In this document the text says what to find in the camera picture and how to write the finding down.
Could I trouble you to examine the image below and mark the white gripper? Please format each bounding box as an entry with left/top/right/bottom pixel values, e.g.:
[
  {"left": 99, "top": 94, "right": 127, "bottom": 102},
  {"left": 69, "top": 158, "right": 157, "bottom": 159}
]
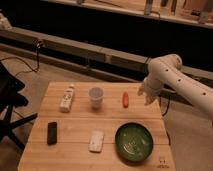
[{"left": 137, "top": 76, "right": 163, "bottom": 105}]

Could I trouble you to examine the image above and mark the red pepper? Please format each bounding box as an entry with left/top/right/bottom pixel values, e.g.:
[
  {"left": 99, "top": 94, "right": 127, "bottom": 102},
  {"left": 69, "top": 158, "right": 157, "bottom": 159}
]
[{"left": 122, "top": 92, "right": 129, "bottom": 108}]

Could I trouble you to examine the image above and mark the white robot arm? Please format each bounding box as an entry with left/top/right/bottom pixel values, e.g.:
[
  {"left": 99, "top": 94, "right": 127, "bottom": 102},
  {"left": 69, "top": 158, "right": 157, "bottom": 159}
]
[{"left": 138, "top": 54, "right": 213, "bottom": 120}]

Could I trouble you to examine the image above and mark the green bowl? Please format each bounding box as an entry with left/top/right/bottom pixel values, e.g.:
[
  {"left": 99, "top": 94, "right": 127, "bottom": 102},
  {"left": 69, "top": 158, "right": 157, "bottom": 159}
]
[{"left": 115, "top": 122, "right": 154, "bottom": 162}]

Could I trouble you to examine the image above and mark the white sponge block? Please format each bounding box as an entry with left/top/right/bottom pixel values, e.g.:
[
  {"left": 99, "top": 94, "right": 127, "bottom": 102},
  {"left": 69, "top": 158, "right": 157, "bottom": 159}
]
[{"left": 89, "top": 131, "right": 104, "bottom": 153}]

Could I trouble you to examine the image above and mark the white plastic bottle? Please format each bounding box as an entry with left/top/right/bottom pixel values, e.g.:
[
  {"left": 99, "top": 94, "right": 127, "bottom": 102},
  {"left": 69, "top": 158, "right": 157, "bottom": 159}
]
[{"left": 59, "top": 84, "right": 75, "bottom": 113}]

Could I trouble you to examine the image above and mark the black rectangular block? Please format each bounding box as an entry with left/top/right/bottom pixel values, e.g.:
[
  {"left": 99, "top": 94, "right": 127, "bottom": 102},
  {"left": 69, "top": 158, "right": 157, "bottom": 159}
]
[{"left": 47, "top": 122, "right": 57, "bottom": 145}]

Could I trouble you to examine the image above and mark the black office chair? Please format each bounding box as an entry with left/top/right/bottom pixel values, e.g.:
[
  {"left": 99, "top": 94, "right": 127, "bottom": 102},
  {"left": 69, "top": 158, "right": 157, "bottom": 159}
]
[{"left": 0, "top": 62, "right": 37, "bottom": 149}]

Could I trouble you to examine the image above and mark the black cable on floor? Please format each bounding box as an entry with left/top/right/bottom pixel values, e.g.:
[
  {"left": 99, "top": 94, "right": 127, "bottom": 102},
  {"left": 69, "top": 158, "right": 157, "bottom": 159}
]
[{"left": 0, "top": 39, "right": 44, "bottom": 76}]

